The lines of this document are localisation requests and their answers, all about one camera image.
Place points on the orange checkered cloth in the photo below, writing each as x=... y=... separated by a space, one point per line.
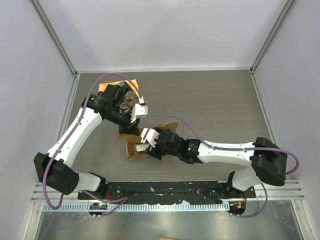
x=113 y=90

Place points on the cardboard box on floor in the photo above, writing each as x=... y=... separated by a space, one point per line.
x=166 y=238

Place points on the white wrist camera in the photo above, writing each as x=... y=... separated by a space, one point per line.
x=149 y=136
x=139 y=110

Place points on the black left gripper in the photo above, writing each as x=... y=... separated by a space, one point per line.
x=132 y=128

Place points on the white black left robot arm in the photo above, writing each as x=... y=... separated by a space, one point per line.
x=118 y=104

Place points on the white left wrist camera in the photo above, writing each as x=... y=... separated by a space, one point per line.
x=139 y=110

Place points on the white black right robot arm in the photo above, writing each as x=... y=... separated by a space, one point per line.
x=263 y=161

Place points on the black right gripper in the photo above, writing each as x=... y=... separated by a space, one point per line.
x=156 y=151

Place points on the white patterned box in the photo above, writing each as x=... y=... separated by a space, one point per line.
x=141 y=147

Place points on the white slotted cable duct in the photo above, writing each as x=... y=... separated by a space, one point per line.
x=95 y=207

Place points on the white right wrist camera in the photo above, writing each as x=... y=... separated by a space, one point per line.
x=149 y=136

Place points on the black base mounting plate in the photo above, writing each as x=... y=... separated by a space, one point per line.
x=172 y=192

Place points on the black patterned tray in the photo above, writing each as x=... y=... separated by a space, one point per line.
x=129 y=98

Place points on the aluminium frame rail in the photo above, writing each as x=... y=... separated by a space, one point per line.
x=290 y=191

